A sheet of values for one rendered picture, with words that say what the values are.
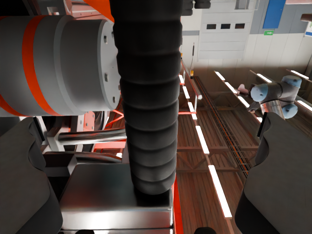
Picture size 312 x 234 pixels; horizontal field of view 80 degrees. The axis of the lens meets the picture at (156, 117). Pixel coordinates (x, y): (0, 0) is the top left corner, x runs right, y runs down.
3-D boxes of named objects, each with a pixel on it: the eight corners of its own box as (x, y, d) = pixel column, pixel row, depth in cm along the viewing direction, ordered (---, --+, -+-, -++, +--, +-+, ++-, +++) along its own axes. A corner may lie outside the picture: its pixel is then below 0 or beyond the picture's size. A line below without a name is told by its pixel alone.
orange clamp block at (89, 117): (56, 128, 53) (71, 133, 62) (84, 128, 53) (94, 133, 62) (59, 105, 55) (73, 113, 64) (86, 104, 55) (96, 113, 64)
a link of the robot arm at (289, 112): (302, 103, 87) (295, 119, 91) (282, 94, 96) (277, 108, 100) (288, 105, 85) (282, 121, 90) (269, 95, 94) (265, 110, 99)
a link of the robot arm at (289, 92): (286, 81, 80) (278, 104, 86) (308, 79, 83) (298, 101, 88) (272, 76, 87) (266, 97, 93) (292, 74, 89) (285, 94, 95)
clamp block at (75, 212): (49, 211, 14) (68, 249, 16) (174, 209, 14) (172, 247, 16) (74, 161, 18) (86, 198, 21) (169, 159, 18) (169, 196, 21)
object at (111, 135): (44, 135, 35) (60, 175, 41) (146, 133, 35) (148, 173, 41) (77, 96, 51) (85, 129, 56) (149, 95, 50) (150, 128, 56)
